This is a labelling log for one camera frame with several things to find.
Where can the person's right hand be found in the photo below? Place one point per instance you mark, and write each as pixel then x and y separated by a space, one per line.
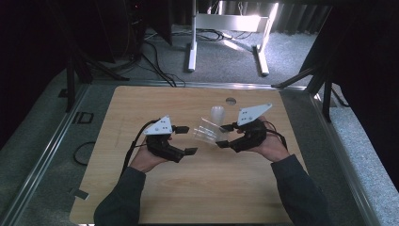
pixel 274 149

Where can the metal floor rail frame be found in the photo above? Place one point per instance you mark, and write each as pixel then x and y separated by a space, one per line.
pixel 194 84

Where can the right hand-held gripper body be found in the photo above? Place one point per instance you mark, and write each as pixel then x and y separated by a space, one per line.
pixel 252 133

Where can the black tripod stand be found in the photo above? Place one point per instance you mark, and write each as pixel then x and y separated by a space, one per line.
pixel 327 94
pixel 70 84

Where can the grey tape piece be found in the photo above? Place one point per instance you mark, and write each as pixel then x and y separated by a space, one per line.
pixel 82 194

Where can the clear plastic cup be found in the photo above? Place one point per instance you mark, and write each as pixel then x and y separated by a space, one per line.
pixel 207 132

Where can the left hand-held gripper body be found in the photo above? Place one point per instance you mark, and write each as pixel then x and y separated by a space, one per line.
pixel 160 142

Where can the dark curtain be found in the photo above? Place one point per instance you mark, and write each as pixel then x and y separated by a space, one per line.
pixel 298 19

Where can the white desk frame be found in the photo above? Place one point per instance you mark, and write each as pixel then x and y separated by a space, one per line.
pixel 230 22

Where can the person's left hand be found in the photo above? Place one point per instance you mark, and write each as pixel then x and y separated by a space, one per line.
pixel 146 160

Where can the stack of translucent ribbed cups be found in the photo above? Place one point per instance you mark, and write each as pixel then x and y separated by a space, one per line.
pixel 217 114

